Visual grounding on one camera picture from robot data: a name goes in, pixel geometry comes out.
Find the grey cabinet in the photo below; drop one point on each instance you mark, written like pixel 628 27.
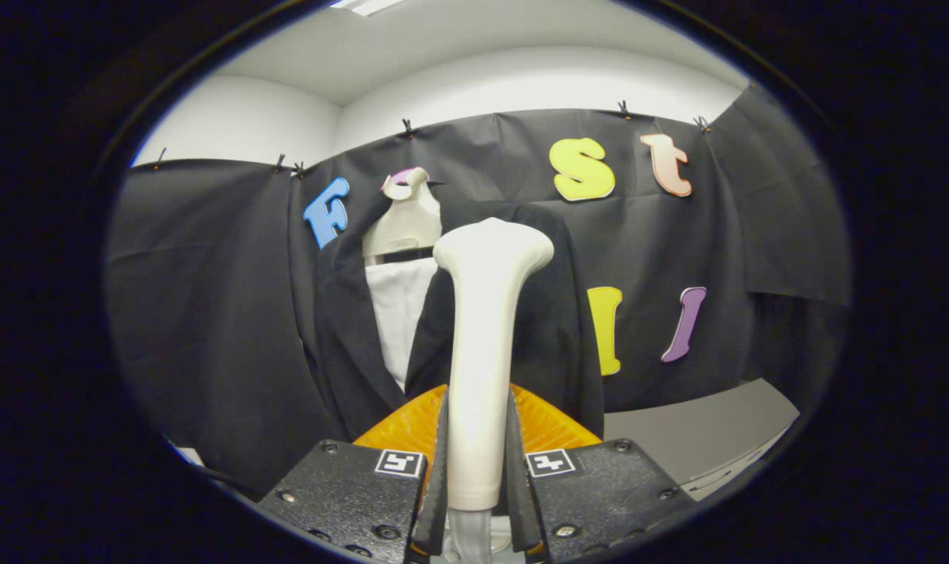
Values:
pixel 701 439

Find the black suit jacket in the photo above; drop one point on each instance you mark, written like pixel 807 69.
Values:
pixel 552 337

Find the black backdrop cloth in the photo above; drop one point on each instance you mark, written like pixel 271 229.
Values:
pixel 215 313

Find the white plastic hanger head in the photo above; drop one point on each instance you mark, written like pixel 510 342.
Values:
pixel 403 223

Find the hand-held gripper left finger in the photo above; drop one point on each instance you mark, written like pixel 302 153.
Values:
pixel 349 493

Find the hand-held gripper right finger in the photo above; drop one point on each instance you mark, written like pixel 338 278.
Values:
pixel 599 493

